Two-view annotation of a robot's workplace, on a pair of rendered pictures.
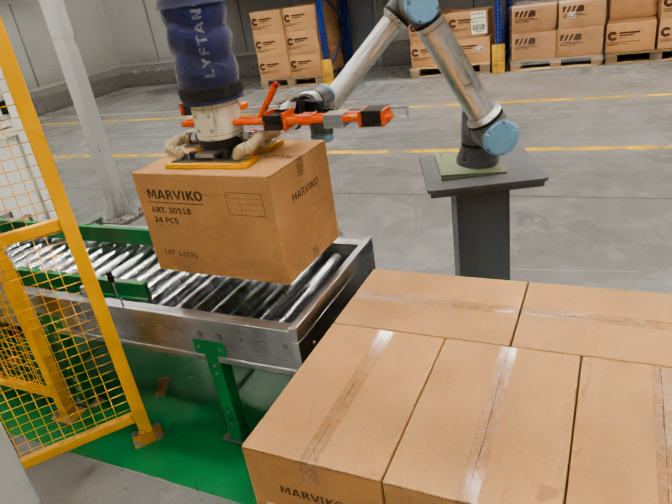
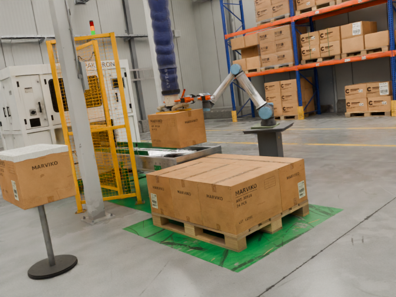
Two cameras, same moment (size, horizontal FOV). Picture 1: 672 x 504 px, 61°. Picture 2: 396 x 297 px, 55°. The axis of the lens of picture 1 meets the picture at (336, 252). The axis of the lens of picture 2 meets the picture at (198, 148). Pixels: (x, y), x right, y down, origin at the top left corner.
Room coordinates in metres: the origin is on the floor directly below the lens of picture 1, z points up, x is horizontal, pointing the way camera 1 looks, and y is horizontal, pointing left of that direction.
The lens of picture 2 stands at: (-2.12, -1.59, 1.31)
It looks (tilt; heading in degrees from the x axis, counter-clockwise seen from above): 9 degrees down; 22
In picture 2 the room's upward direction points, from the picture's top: 8 degrees counter-clockwise
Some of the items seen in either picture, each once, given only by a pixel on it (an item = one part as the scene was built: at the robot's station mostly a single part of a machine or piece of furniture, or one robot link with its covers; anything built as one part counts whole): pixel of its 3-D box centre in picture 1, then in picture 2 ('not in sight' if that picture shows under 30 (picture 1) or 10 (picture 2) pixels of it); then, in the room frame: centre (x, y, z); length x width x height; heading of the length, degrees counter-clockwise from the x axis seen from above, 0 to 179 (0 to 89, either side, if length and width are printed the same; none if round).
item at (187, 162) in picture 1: (210, 158); (167, 111); (2.01, 0.39, 1.11); 0.34 x 0.10 x 0.05; 62
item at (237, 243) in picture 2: not in sight; (227, 213); (1.33, -0.43, 0.07); 1.20 x 1.00 x 0.14; 62
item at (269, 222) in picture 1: (240, 206); (176, 128); (2.09, 0.34, 0.88); 0.60 x 0.40 x 0.40; 60
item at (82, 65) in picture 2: not in sight; (81, 76); (1.46, 1.11, 1.62); 0.20 x 0.05 x 0.30; 62
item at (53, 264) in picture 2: not in sight; (46, 233); (0.21, 0.79, 0.31); 0.40 x 0.40 x 0.62
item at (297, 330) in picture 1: (336, 283); (199, 153); (1.91, 0.02, 0.58); 0.70 x 0.03 x 0.06; 152
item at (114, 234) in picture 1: (94, 229); (145, 144); (2.87, 1.24, 0.60); 1.60 x 0.10 x 0.09; 62
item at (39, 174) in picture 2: not in sight; (33, 173); (0.21, 0.79, 0.82); 0.60 x 0.40 x 0.40; 61
